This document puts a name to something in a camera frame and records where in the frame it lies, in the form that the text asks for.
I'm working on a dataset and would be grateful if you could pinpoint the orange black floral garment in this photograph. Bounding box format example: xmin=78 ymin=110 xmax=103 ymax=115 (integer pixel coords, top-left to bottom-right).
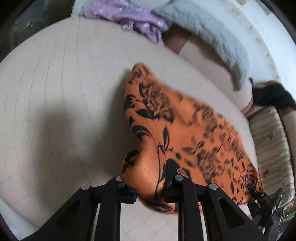
xmin=121 ymin=63 xmax=263 ymax=213

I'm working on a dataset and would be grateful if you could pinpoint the striped floral cushion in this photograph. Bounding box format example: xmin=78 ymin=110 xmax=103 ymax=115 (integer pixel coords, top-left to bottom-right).
xmin=249 ymin=106 xmax=295 ymax=206

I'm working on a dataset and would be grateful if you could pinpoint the black garment on headboard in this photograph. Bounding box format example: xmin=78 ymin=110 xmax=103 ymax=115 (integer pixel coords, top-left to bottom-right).
xmin=249 ymin=77 xmax=295 ymax=110

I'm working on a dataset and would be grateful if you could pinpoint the pink folded blanket roll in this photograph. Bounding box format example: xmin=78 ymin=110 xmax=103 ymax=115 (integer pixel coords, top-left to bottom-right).
xmin=162 ymin=22 xmax=254 ymax=115

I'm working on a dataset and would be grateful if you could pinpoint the grey quilted blanket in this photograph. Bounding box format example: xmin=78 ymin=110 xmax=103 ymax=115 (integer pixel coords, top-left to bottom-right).
xmin=152 ymin=1 xmax=249 ymax=90

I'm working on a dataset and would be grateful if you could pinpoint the purple floral garment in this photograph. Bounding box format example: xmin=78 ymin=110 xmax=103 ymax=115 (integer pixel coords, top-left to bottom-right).
xmin=79 ymin=1 xmax=169 ymax=43

